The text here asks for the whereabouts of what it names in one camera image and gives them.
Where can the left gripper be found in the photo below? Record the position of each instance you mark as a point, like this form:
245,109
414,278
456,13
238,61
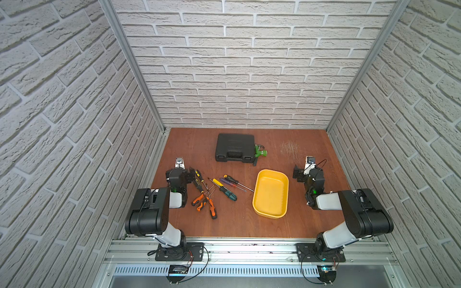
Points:
178,173

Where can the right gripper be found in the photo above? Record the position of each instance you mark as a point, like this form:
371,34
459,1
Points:
301,174

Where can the yellow handle screwdriver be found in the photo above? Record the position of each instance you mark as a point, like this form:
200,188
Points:
219,184

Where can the orange screwdriver long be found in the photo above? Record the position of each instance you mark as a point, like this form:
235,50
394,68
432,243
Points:
212,208

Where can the black yellow cap screwdriver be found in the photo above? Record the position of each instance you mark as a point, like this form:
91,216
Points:
237,183

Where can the green black screwdriver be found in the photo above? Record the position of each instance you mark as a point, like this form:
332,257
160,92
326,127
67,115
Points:
228,193

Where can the blue clear handle screwdriver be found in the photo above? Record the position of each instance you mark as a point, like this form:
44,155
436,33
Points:
223,180

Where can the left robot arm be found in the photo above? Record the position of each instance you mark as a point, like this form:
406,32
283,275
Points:
149,212

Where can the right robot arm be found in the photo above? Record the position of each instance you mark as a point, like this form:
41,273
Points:
364,215

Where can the black yellow dotted screwdriver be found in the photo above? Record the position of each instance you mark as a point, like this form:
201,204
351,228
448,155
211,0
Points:
196,181

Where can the black yellow slim screwdriver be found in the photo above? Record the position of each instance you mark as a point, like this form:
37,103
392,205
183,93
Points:
200,177

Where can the orange black screwdriver upper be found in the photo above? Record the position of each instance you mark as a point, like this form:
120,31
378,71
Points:
197,200

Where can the orange black screwdriver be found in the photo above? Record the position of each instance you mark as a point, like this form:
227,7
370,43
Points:
203,201
197,200

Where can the orange black screwdriver lower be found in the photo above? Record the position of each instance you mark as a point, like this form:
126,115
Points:
203,201

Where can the yellow storage box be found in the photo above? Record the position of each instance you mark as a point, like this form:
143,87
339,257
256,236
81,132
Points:
270,198

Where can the black plastic tool case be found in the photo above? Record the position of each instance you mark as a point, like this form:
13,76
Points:
235,148

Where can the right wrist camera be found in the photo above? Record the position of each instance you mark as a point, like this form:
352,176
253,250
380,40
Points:
310,162

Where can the green hose nozzle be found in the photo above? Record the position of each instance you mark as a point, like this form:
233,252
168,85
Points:
260,151

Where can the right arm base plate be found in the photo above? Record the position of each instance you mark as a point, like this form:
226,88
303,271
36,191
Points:
312,252

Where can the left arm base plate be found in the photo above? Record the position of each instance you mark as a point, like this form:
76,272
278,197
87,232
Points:
193,251

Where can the aluminium front rail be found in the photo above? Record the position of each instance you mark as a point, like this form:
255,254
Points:
133,250

